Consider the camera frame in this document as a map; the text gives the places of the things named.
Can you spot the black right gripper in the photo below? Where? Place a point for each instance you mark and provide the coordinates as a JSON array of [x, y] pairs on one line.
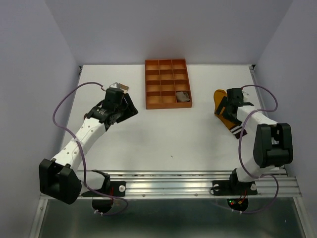
[[224, 103]]

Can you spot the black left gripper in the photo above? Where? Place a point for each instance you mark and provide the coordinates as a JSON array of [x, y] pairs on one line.
[[131, 110]]

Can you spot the mustard yellow sock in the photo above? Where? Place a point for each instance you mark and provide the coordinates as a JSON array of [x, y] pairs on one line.
[[220, 99]]

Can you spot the tan sock with red cuff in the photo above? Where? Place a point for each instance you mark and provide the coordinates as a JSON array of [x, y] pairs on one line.
[[182, 97]]

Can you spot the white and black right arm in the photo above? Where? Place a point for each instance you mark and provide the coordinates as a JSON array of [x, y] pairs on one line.
[[273, 145]]

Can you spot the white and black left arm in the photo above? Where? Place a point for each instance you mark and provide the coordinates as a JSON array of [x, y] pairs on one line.
[[57, 176]]

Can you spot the cream and brown striped sock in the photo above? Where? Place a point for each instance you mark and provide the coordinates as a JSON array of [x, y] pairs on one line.
[[120, 86]]

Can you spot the orange compartment tray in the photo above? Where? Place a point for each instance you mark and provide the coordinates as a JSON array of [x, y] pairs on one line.
[[163, 78]]

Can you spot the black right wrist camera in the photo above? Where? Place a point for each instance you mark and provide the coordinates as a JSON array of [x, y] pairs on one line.
[[235, 94]]

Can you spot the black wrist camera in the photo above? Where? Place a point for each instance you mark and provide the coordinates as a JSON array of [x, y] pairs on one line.
[[235, 94], [113, 96]]

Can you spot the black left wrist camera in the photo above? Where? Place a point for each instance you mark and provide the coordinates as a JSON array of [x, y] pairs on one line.
[[113, 96]]

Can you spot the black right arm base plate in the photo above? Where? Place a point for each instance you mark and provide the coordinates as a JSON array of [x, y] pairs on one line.
[[227, 188]]

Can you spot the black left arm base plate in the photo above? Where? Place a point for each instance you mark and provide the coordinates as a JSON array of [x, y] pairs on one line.
[[113, 188]]

